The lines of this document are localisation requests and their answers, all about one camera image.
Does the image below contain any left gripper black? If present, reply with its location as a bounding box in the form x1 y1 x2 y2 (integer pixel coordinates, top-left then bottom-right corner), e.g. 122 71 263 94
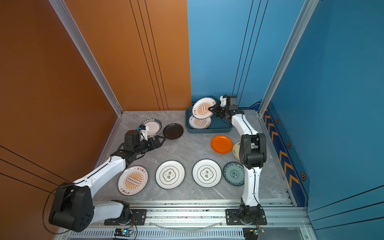
134 135 166 157

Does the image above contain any orange sunburst plate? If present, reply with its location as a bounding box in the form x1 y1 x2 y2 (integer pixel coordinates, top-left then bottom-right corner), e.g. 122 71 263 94
117 166 150 197
192 98 217 120
189 116 212 130

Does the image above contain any small black plate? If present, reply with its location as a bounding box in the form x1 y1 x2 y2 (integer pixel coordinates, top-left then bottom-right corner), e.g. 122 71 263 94
163 123 184 140

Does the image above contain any white plate dark rim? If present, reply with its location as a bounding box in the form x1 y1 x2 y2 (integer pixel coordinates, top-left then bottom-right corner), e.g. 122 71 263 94
139 119 163 138

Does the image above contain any orange plastic plate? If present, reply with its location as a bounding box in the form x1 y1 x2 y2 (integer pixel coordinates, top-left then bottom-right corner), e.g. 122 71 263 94
211 136 233 155

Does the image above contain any cream plate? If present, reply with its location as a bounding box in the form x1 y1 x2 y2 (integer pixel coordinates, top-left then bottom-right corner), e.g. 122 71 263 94
232 142 241 160

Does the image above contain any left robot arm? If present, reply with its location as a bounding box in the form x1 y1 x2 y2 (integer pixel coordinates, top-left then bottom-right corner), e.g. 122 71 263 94
47 130 166 232

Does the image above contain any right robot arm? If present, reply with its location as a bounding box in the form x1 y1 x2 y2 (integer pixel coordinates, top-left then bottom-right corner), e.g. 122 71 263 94
209 104 267 226

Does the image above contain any teal plastic bin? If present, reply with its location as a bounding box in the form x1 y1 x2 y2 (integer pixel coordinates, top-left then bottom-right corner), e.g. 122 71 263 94
185 106 233 134

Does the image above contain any white plate black emblem left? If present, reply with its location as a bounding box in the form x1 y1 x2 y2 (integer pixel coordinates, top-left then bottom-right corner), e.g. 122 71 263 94
156 160 186 190

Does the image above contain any white plate black emblem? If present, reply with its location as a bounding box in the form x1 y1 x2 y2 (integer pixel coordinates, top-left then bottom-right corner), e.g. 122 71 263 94
156 160 186 190
192 159 222 188

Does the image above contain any orange sunburst plate front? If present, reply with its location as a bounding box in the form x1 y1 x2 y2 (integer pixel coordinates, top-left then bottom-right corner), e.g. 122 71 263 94
117 166 150 197

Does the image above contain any white plate black emblem right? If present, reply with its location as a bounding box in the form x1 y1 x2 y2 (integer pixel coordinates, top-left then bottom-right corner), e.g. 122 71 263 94
192 159 222 188

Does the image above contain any teal patterned plate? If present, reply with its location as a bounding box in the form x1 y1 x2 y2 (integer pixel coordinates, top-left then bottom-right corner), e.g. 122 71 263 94
223 162 245 187

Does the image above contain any left green circuit board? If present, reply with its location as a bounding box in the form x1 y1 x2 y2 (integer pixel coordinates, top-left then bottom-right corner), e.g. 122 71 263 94
114 228 135 240

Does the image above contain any right circuit board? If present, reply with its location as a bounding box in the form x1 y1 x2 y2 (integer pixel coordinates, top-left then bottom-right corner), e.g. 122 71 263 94
243 228 265 240

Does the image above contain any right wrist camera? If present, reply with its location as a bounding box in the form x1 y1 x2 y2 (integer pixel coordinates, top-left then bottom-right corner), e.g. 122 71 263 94
220 95 238 108

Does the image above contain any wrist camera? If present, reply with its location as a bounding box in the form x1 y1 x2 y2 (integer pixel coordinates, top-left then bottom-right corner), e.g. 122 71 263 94
220 95 238 108
137 125 149 141

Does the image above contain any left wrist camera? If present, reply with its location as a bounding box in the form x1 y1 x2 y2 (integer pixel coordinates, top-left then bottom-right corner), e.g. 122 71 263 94
137 125 149 141

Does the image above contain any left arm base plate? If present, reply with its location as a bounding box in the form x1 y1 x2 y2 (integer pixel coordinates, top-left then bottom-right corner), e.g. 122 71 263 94
104 209 147 227

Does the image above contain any aluminium rail frame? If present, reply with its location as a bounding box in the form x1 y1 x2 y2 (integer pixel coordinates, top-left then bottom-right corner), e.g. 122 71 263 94
53 198 318 240

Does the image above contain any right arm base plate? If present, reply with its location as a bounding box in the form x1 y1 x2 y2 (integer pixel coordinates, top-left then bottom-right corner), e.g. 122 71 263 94
225 209 268 226

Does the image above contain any right aluminium corner post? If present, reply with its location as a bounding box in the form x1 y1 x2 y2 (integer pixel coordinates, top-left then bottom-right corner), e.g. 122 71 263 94
258 0 319 117

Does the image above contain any aluminium corner post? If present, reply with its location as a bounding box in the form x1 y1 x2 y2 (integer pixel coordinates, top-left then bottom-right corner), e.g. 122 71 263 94
258 0 319 117
49 0 123 117

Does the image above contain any left aluminium corner post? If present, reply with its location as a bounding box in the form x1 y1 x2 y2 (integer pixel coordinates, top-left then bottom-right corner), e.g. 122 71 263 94
49 0 123 117

